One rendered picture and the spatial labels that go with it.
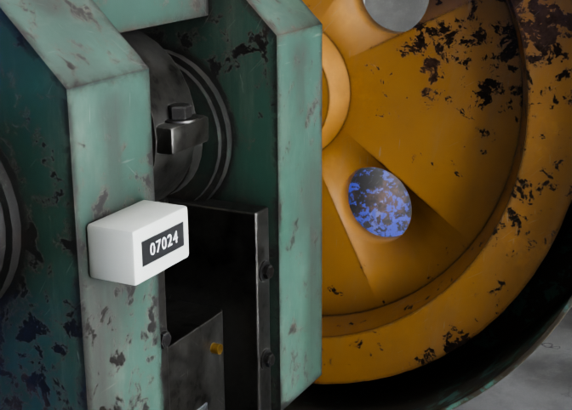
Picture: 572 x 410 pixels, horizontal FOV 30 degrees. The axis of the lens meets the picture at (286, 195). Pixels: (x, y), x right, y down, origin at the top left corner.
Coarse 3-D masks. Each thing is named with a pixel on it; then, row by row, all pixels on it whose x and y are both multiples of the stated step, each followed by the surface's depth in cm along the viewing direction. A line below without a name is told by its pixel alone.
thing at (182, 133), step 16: (128, 32) 92; (144, 48) 91; (160, 48) 92; (160, 64) 91; (160, 80) 90; (176, 80) 91; (160, 96) 89; (176, 96) 91; (160, 112) 88; (176, 112) 89; (192, 112) 92; (160, 128) 87; (176, 128) 88; (192, 128) 90; (208, 128) 92; (160, 144) 88; (176, 144) 88; (192, 144) 90; (160, 160) 89; (176, 160) 92; (160, 176) 90; (176, 176) 93; (160, 192) 93
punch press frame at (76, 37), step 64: (0, 0) 71; (64, 0) 76; (128, 0) 86; (192, 0) 95; (256, 0) 97; (0, 64) 72; (64, 64) 71; (128, 64) 76; (192, 64) 99; (256, 64) 97; (320, 64) 104; (0, 128) 73; (64, 128) 71; (128, 128) 76; (256, 128) 98; (320, 128) 106; (0, 192) 74; (64, 192) 72; (128, 192) 77; (192, 192) 102; (256, 192) 100; (320, 192) 107; (0, 256) 74; (64, 256) 74; (320, 256) 109; (0, 320) 78; (64, 320) 75; (128, 320) 79; (320, 320) 111; (0, 384) 80; (64, 384) 77; (128, 384) 80
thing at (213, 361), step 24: (168, 312) 101; (192, 312) 101; (216, 312) 101; (192, 336) 97; (216, 336) 101; (192, 360) 98; (216, 360) 102; (192, 384) 98; (216, 384) 102; (192, 408) 99; (216, 408) 103
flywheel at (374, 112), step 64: (320, 0) 121; (448, 0) 114; (512, 0) 108; (384, 64) 120; (448, 64) 116; (512, 64) 113; (384, 128) 121; (448, 128) 118; (512, 128) 115; (448, 192) 120; (512, 192) 113; (384, 256) 126; (448, 256) 122; (512, 256) 114; (384, 320) 125; (448, 320) 120
